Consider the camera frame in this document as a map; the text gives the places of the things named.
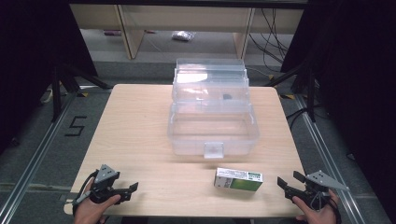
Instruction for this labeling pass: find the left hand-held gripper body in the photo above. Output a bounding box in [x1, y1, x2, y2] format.
[89, 163, 123, 205]

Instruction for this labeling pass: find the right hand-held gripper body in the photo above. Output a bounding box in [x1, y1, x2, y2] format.
[285, 169, 350, 211]

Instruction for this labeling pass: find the green and white carton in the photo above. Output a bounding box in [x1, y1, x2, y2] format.
[213, 167, 264, 192]

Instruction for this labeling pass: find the clear plastic storage box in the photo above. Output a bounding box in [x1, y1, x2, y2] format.
[166, 57, 261, 160]

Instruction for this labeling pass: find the person's right hand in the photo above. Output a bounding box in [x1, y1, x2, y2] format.
[291, 189, 342, 224]

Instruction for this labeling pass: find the person's left hand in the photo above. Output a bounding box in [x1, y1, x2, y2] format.
[73, 180, 122, 224]

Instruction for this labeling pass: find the black metal stand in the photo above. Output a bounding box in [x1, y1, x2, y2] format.
[51, 62, 112, 123]
[264, 59, 318, 123]

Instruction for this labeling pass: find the dark curtain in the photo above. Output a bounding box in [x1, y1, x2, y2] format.
[0, 0, 99, 157]
[280, 0, 396, 224]

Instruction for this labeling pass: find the wooden shelf unit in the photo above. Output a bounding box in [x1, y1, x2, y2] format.
[69, 3, 304, 60]

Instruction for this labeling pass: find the crumpled clear plastic bag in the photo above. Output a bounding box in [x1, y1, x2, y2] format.
[171, 30, 196, 43]

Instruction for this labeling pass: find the aluminium floor rail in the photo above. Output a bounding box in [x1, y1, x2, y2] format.
[293, 94, 367, 224]
[0, 91, 78, 224]

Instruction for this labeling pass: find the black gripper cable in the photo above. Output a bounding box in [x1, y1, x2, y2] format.
[311, 189, 343, 224]
[72, 170, 100, 217]

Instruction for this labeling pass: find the bundle of black cables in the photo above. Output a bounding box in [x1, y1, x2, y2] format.
[248, 7, 291, 65]

